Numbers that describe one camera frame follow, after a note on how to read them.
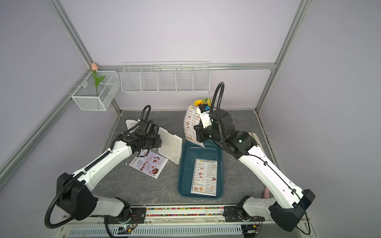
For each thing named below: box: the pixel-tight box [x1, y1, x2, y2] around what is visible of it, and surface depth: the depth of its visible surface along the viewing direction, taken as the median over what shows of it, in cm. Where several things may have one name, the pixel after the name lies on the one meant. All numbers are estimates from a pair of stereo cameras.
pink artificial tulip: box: [91, 62, 106, 97], surface depth 92 cm
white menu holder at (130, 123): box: [125, 119, 140, 134], surface depth 89 cm
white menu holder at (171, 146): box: [158, 126, 183, 166], surface depth 82 cm
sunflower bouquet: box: [193, 97, 213, 107], surface depth 94 cm
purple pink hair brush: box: [263, 186, 270, 199], surface depth 80 cm
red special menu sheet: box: [128, 148, 169, 179], surface depth 93 cm
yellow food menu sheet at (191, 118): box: [183, 104, 205, 148], surface depth 72 cm
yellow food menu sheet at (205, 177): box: [190, 158, 218, 197], surface depth 87 cm
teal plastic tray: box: [177, 139, 224, 200], surface depth 89 cm
